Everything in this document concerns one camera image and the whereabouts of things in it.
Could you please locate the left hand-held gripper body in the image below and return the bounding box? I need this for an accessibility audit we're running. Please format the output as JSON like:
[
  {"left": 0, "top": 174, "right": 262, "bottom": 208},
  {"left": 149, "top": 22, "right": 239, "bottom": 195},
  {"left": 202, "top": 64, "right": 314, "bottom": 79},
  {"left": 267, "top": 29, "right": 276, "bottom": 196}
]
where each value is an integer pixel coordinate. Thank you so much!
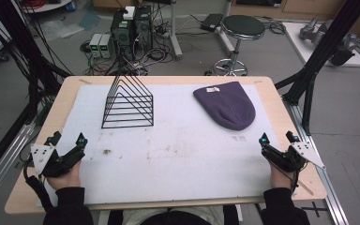
[{"left": 29, "top": 143, "right": 77, "bottom": 178}]

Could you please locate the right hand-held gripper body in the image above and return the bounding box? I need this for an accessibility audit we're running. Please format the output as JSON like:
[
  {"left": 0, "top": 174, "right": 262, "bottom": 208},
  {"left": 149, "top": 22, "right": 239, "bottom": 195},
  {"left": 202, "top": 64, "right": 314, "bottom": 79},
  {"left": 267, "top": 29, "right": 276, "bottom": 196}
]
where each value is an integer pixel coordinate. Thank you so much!
[{"left": 274, "top": 141, "right": 326, "bottom": 173}]

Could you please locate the purple knit beanie hat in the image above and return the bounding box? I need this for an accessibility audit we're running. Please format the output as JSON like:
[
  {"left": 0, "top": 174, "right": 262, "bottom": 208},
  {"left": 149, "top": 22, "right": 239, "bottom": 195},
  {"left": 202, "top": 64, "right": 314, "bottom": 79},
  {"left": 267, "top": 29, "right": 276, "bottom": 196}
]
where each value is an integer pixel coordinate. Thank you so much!
[{"left": 192, "top": 81, "right": 257, "bottom": 131}]

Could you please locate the black wire rack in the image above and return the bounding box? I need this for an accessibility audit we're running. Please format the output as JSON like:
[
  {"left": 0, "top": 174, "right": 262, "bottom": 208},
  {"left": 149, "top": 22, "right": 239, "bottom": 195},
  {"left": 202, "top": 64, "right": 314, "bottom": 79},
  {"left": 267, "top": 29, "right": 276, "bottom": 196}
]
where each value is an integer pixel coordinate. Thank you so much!
[{"left": 100, "top": 74, "right": 155, "bottom": 129}]

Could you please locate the person's right hand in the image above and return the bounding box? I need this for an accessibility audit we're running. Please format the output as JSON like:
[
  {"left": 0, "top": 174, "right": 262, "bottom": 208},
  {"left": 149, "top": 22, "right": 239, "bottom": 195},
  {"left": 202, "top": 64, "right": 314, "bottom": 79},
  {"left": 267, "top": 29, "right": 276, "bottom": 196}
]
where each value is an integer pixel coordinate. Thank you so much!
[{"left": 268, "top": 161, "right": 295, "bottom": 190}]

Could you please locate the person's left hand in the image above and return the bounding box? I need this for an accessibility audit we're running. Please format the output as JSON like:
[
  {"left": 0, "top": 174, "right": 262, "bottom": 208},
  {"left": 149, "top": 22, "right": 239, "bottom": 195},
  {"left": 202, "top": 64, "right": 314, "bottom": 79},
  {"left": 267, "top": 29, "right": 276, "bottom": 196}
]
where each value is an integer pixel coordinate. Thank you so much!
[{"left": 46, "top": 159, "right": 83, "bottom": 191}]

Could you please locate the thin wooden strip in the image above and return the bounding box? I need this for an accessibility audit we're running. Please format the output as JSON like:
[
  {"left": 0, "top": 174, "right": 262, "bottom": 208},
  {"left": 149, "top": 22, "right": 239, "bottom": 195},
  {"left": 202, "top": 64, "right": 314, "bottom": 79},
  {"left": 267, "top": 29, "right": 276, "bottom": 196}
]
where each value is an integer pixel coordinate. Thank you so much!
[{"left": 297, "top": 180, "right": 315, "bottom": 197}]

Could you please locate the white floor board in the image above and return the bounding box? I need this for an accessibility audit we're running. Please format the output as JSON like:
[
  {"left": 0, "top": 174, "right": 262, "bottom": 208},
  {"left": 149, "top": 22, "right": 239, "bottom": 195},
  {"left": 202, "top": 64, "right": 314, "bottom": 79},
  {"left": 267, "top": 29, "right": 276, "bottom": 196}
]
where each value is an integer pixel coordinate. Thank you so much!
[{"left": 281, "top": 21, "right": 360, "bottom": 68}]

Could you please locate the white table mat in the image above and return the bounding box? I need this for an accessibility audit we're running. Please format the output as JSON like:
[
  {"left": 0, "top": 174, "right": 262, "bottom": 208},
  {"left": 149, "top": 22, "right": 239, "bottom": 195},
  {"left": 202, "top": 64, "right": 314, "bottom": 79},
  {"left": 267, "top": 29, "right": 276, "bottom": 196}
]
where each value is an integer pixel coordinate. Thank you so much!
[{"left": 37, "top": 82, "right": 298, "bottom": 208}]

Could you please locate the white power supply unit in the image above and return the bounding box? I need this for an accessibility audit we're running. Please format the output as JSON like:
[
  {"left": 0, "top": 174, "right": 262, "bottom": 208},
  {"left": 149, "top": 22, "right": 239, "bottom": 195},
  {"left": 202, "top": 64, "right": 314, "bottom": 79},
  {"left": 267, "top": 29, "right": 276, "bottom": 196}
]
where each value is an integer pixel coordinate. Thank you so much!
[
  {"left": 98, "top": 33, "right": 113, "bottom": 60},
  {"left": 88, "top": 33, "right": 103, "bottom": 59}
]

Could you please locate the person's torso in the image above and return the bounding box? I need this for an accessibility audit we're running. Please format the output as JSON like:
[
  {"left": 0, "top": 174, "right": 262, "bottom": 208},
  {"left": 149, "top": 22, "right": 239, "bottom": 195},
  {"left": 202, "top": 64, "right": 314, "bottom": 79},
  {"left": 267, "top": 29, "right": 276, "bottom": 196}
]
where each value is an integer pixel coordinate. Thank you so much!
[{"left": 107, "top": 204, "right": 242, "bottom": 225}]

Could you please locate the black round stool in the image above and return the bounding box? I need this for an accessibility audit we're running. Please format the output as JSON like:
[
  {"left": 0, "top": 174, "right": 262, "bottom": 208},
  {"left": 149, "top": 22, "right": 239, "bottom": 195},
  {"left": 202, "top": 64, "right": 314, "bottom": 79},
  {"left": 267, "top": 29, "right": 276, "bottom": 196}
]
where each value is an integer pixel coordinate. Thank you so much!
[{"left": 211, "top": 14, "right": 267, "bottom": 77}]

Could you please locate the black computer tower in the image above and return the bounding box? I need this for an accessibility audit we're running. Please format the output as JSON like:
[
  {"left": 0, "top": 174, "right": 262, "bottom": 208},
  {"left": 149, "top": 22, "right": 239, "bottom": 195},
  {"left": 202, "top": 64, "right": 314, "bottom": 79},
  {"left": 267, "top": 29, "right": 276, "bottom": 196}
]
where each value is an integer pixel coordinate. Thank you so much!
[
  {"left": 133, "top": 5, "right": 154, "bottom": 60},
  {"left": 110, "top": 8, "right": 136, "bottom": 61}
]

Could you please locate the grey metal desk leg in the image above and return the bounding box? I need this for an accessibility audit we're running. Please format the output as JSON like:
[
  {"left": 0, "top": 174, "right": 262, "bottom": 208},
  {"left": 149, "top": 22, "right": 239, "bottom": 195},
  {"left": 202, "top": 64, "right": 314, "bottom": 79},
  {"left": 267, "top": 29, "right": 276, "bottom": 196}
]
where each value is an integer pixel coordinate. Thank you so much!
[
  {"left": 216, "top": 0, "right": 236, "bottom": 54},
  {"left": 168, "top": 0, "right": 184, "bottom": 61}
]

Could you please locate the round white table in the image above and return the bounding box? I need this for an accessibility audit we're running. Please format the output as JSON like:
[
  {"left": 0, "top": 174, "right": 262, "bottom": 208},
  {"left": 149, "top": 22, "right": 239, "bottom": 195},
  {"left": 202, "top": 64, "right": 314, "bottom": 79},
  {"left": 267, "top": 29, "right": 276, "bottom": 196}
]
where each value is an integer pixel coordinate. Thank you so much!
[{"left": 20, "top": 0, "right": 73, "bottom": 14}]

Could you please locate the flat black box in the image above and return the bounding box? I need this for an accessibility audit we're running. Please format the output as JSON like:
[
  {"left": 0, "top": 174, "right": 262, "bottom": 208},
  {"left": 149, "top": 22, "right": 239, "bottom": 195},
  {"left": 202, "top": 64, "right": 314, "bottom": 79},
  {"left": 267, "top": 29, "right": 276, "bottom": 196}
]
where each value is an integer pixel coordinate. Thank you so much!
[{"left": 200, "top": 12, "right": 225, "bottom": 33}]

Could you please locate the small white box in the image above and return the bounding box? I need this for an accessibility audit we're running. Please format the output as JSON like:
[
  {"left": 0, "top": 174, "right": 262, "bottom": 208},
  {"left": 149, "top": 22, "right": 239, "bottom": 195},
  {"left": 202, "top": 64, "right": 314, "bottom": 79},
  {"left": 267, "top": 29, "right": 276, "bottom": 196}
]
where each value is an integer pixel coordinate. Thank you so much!
[{"left": 122, "top": 6, "right": 136, "bottom": 21}]

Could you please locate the right hand-held gripper cable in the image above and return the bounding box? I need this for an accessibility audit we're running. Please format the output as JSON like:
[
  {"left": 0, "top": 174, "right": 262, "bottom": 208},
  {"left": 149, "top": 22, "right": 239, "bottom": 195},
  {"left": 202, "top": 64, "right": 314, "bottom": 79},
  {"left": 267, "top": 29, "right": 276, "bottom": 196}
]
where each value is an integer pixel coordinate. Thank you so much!
[{"left": 289, "top": 162, "right": 309, "bottom": 196}]

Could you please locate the hand-held gripper cable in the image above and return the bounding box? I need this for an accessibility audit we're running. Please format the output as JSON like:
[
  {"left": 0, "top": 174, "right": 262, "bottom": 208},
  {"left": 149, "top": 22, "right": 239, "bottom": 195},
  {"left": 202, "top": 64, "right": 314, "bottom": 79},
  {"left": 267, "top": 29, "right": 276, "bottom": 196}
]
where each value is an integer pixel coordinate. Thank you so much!
[
  {"left": 289, "top": 162, "right": 309, "bottom": 196},
  {"left": 22, "top": 156, "right": 54, "bottom": 212}
]

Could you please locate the left hand-held gripper cable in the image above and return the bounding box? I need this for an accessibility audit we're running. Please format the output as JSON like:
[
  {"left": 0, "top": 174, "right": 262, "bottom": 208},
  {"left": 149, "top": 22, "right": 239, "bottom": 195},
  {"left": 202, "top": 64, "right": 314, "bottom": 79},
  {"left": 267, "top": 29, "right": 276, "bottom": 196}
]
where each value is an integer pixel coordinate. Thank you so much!
[{"left": 22, "top": 156, "right": 54, "bottom": 212}]

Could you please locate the aluminium rail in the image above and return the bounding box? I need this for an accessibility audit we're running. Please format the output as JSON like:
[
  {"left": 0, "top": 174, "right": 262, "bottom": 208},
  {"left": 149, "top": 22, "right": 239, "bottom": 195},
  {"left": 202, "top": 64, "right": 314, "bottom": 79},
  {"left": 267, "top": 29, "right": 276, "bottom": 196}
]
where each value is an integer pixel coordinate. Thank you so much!
[
  {"left": 281, "top": 95, "right": 351, "bottom": 225},
  {"left": 0, "top": 120, "right": 43, "bottom": 209}
]

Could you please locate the black metal frame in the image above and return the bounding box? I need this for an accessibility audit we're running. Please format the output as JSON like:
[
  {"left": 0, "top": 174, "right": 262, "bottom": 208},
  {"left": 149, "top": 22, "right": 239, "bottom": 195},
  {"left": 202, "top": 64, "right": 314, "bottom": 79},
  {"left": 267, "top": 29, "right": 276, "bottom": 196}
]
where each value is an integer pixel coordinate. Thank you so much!
[
  {"left": 274, "top": 0, "right": 360, "bottom": 137},
  {"left": 0, "top": 0, "right": 73, "bottom": 186}
]

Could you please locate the coiled black cable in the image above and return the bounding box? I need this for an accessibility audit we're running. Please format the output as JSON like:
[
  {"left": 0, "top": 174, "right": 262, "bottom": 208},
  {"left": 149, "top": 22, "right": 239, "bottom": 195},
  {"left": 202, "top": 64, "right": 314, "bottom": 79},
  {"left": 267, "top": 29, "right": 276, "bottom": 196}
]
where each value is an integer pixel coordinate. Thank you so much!
[{"left": 256, "top": 15, "right": 287, "bottom": 36}]

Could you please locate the tangle of floor cables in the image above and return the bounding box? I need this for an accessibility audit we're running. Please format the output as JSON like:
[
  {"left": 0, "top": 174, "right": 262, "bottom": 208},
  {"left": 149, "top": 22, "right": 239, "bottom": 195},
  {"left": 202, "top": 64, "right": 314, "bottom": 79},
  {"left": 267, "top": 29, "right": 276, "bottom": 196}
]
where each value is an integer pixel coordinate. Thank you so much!
[{"left": 80, "top": 18, "right": 176, "bottom": 77}]

